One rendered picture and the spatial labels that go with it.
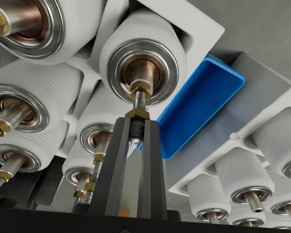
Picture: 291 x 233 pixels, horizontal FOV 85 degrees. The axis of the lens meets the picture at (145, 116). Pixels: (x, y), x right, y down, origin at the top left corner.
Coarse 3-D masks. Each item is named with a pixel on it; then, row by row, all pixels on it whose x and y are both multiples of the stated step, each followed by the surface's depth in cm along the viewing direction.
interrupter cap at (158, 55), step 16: (128, 48) 15; (144, 48) 15; (160, 48) 15; (112, 64) 16; (128, 64) 16; (144, 64) 16; (160, 64) 16; (176, 64) 15; (112, 80) 17; (128, 80) 17; (160, 80) 17; (176, 80) 17; (128, 96) 18; (160, 96) 18
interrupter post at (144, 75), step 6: (138, 72) 15; (144, 72) 15; (150, 72) 16; (132, 78) 15; (138, 78) 14; (144, 78) 14; (150, 78) 15; (132, 84) 14; (150, 84) 14; (150, 90) 14
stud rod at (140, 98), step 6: (138, 96) 13; (144, 96) 13; (138, 102) 12; (144, 102) 12; (144, 108) 12; (138, 120) 11; (132, 126) 10; (138, 126) 10; (132, 132) 10; (138, 132) 10; (132, 138) 10; (138, 138) 10
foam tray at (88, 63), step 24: (120, 0) 18; (144, 0) 18; (168, 0) 18; (120, 24) 26; (192, 24) 20; (216, 24) 20; (0, 48) 22; (96, 48) 22; (192, 48) 22; (96, 72) 24; (192, 72) 24; (72, 120) 31; (72, 144) 35
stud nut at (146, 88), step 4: (136, 84) 14; (140, 84) 13; (144, 84) 14; (132, 88) 14; (136, 88) 13; (140, 88) 13; (144, 88) 13; (148, 88) 14; (132, 92) 14; (144, 92) 14; (148, 92) 13; (132, 96) 14; (148, 96) 14; (132, 100) 14; (148, 100) 14
